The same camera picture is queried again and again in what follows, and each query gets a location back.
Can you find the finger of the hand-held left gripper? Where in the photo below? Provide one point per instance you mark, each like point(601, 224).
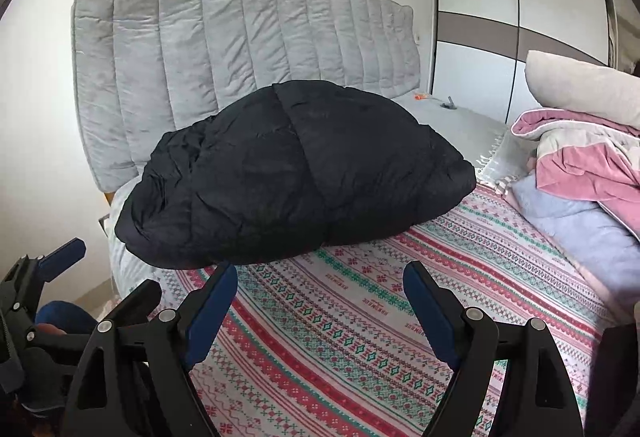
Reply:
point(60, 254)
point(140, 297)

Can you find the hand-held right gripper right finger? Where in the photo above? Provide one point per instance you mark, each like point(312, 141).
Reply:
point(430, 317)

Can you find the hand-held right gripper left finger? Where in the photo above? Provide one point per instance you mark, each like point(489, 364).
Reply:
point(210, 312)

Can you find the black puffer jacket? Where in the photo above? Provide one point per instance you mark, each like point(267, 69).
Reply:
point(280, 177)

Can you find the person's left forearm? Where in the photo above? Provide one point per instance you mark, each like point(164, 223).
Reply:
point(70, 314)

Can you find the patterned bed sheet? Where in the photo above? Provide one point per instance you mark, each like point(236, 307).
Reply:
point(325, 342)

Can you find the light blue blanket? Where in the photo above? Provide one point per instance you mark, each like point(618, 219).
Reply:
point(565, 227)

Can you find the grey fringed throw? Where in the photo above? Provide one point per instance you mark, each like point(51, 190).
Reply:
point(475, 132)

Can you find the dark cloth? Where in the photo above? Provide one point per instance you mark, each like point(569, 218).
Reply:
point(620, 382)

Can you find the small grey item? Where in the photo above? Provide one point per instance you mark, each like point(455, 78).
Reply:
point(448, 103)

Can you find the pink blanket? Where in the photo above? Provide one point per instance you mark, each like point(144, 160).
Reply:
point(575, 157)

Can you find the small orange item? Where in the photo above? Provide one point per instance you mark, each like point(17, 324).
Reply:
point(421, 96)

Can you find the grey quilted headboard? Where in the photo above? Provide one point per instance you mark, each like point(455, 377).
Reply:
point(200, 42)

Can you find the beige pillow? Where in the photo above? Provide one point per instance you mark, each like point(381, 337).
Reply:
point(585, 87)

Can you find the white sliding wardrobe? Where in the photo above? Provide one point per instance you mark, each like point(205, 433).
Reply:
point(475, 17)

